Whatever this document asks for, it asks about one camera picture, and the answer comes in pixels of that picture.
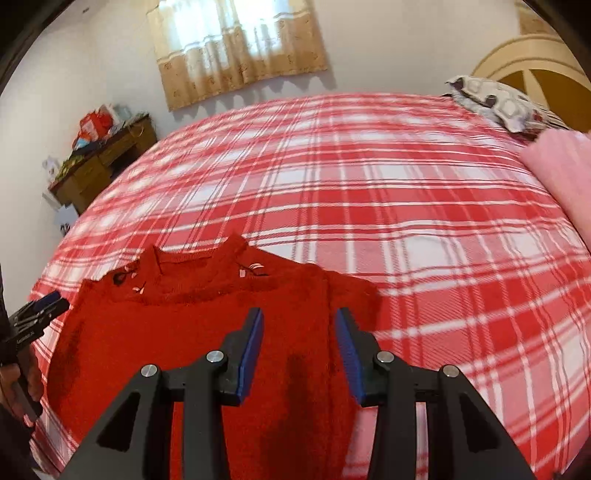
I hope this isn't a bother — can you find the brown wooden desk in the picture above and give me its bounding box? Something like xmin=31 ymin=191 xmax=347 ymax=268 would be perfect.
xmin=48 ymin=113 xmax=158 ymax=215

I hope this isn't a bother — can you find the person's left hand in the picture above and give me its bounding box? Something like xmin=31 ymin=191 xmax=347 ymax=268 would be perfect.
xmin=0 ymin=344 xmax=44 ymax=416

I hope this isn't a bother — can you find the grey patterned pillow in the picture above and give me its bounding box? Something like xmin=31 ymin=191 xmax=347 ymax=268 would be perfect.
xmin=445 ymin=75 xmax=571 ymax=139

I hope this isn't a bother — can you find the red plaid bed sheet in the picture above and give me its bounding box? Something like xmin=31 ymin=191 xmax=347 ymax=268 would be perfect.
xmin=28 ymin=92 xmax=591 ymax=480

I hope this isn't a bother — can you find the red gift box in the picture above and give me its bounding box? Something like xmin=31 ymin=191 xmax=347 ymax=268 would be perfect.
xmin=76 ymin=105 xmax=116 ymax=148

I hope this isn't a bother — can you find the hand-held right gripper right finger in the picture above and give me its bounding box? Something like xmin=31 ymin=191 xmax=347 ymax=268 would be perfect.
xmin=335 ymin=307 xmax=536 ymax=480

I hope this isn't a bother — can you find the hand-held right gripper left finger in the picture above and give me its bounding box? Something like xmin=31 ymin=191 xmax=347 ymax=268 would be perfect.
xmin=60 ymin=307 xmax=265 ymax=480

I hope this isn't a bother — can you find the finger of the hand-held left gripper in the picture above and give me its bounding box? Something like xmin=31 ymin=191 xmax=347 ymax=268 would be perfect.
xmin=31 ymin=291 xmax=63 ymax=311
xmin=28 ymin=298 xmax=71 ymax=325

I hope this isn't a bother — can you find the cream wooden bed headboard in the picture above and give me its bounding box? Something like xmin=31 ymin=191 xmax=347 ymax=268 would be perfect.
xmin=471 ymin=32 xmax=591 ymax=134

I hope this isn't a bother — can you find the white paper bag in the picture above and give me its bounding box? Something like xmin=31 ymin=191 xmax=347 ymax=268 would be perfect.
xmin=55 ymin=205 xmax=77 ymax=236

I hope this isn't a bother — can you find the person's left forearm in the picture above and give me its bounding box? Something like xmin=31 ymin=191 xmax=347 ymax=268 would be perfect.
xmin=0 ymin=401 xmax=35 ymax=480

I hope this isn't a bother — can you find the beige floral window curtain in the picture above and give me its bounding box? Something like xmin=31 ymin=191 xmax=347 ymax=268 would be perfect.
xmin=515 ymin=0 xmax=555 ymax=37
xmin=147 ymin=0 xmax=328 ymax=112

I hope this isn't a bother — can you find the red embroidered knit sweater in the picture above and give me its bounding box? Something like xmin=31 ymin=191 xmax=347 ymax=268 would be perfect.
xmin=46 ymin=233 xmax=384 ymax=480

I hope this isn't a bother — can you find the pink floral pillow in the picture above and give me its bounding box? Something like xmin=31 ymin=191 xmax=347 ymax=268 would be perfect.
xmin=519 ymin=129 xmax=591 ymax=252

